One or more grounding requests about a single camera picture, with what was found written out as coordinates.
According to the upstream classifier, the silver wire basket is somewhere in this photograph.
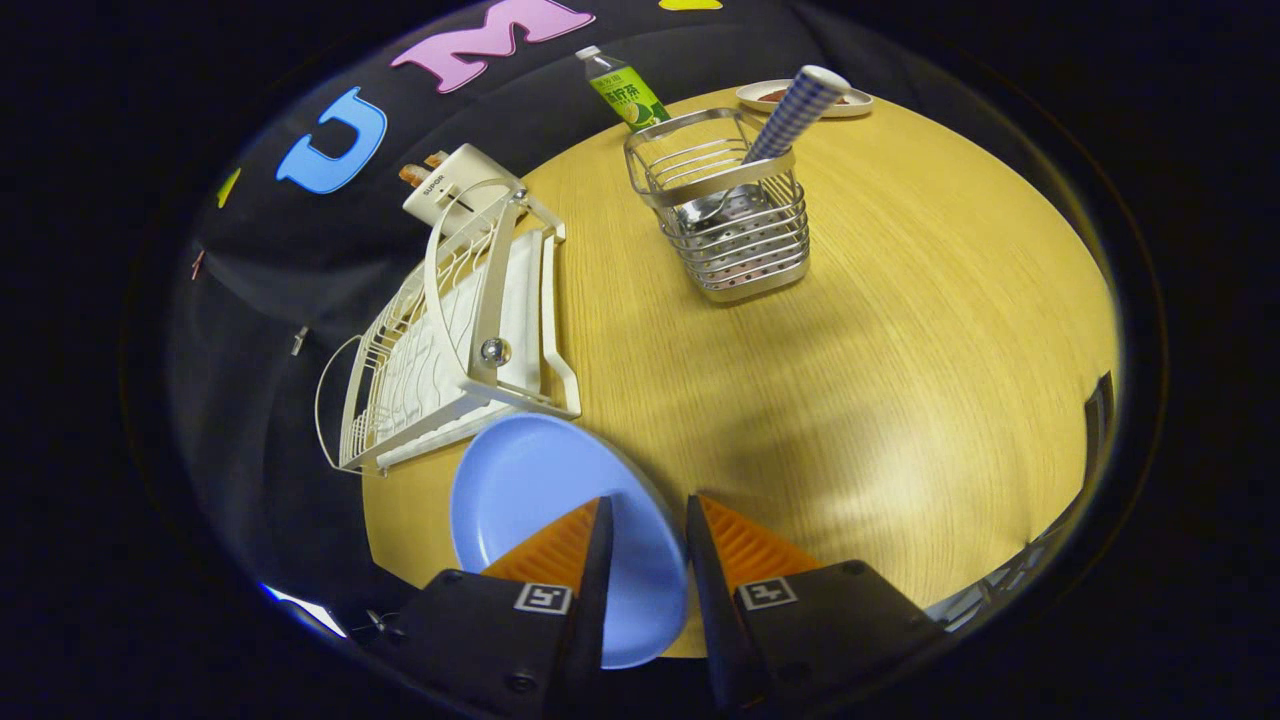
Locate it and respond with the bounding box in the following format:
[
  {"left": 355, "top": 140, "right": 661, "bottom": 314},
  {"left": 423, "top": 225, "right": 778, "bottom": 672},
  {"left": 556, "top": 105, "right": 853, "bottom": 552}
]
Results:
[{"left": 624, "top": 107, "right": 810, "bottom": 303}]

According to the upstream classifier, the white toaster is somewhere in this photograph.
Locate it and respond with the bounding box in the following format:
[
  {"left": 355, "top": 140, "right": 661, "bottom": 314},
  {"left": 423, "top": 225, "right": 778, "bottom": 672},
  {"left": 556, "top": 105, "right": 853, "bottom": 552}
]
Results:
[{"left": 402, "top": 143, "right": 526, "bottom": 236}]

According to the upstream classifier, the blue plate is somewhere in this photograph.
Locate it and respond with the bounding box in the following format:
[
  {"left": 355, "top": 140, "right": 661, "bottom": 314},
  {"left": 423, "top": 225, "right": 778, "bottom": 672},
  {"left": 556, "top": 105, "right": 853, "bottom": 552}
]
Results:
[{"left": 450, "top": 413, "right": 689, "bottom": 669}]

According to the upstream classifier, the white plate with meat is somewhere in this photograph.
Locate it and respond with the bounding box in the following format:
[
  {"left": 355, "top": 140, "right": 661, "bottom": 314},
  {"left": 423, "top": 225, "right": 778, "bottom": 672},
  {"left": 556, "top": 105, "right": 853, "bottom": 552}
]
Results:
[{"left": 736, "top": 79, "right": 874, "bottom": 119}]

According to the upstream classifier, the green label drink bottle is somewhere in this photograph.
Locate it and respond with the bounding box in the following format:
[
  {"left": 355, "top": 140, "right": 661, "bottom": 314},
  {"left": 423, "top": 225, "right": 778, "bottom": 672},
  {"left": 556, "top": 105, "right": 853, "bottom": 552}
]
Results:
[{"left": 575, "top": 45, "right": 672, "bottom": 131}]

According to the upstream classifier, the white wire dish rack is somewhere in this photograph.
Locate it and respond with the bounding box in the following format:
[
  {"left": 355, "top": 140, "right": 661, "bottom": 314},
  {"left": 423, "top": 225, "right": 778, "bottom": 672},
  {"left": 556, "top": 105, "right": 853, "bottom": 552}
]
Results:
[{"left": 315, "top": 178, "right": 582, "bottom": 476}]

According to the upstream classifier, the checked handle spoon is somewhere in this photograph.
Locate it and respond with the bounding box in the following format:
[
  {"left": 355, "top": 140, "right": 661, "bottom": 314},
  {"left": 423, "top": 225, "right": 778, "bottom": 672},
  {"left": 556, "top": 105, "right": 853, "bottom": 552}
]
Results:
[{"left": 685, "top": 65, "right": 853, "bottom": 223}]

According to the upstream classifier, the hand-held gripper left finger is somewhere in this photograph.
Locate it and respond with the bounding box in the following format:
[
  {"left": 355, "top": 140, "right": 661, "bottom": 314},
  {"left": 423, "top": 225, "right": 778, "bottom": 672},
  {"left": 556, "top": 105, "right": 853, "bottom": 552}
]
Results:
[{"left": 383, "top": 496, "right": 615, "bottom": 720}]

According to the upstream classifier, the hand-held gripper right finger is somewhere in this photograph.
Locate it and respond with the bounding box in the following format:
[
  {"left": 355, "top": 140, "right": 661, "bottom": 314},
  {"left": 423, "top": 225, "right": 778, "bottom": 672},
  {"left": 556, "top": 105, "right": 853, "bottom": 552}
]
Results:
[{"left": 685, "top": 493, "right": 947, "bottom": 717}]

